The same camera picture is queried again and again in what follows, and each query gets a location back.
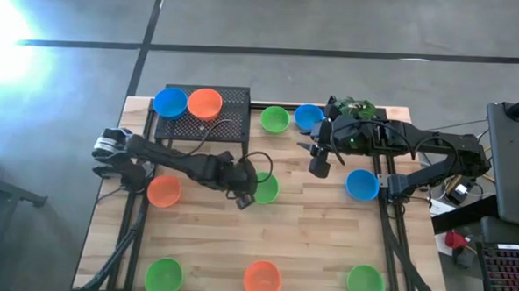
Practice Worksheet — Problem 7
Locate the black perforated metal rack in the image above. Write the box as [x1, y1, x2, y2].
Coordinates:
[153, 82, 253, 159]

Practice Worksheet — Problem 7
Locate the dark grey flat monitor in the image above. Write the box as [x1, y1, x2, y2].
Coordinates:
[480, 100, 519, 228]

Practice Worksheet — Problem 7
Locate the thin grey floor cable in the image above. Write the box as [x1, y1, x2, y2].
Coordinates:
[414, 115, 489, 137]

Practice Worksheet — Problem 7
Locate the blue plastic mini bowl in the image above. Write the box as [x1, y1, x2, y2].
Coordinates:
[344, 167, 381, 202]
[151, 86, 190, 120]
[293, 103, 327, 133]

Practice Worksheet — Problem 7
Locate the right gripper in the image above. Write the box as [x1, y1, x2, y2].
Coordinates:
[295, 103, 346, 180]

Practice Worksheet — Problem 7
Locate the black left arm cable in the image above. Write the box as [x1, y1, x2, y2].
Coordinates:
[170, 116, 235, 161]
[238, 150, 275, 187]

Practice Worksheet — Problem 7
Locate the black and white adapter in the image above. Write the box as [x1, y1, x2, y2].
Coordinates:
[444, 181, 470, 206]

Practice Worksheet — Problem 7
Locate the green plastic mini bowl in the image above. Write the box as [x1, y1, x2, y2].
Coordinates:
[252, 171, 282, 206]
[345, 263, 387, 291]
[144, 256, 185, 291]
[259, 104, 292, 136]

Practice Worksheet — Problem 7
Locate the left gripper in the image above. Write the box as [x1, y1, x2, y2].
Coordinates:
[215, 150, 260, 212]

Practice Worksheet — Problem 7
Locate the black aluminium extrusion frame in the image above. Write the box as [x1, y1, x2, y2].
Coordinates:
[76, 92, 454, 291]

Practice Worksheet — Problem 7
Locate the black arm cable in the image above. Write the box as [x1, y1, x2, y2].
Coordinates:
[238, 150, 275, 187]
[409, 132, 461, 176]
[170, 116, 235, 161]

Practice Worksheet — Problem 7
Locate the white paper sheet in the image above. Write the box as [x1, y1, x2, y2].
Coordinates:
[433, 231, 457, 257]
[427, 198, 458, 218]

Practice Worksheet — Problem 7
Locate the small red object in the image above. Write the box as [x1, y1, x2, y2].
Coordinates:
[444, 230, 470, 251]

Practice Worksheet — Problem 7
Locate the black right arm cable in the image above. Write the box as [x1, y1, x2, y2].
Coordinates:
[409, 132, 461, 176]

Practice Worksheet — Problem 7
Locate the green artificial plant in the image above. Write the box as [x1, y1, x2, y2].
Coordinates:
[333, 96, 379, 119]

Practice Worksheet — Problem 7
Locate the black stand with legs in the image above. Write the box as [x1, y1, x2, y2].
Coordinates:
[0, 171, 49, 210]

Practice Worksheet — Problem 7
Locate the laptop with glowing keyboard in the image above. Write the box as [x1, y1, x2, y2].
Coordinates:
[473, 215, 519, 291]

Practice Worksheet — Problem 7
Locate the orange plastic mini bowl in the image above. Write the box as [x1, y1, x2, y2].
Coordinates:
[243, 259, 283, 291]
[186, 86, 224, 122]
[146, 174, 183, 209]

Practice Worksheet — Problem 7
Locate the thin black cable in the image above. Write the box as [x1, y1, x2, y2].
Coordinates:
[94, 184, 126, 204]

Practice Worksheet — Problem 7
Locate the black flat bar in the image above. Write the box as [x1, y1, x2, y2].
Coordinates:
[430, 192, 502, 238]

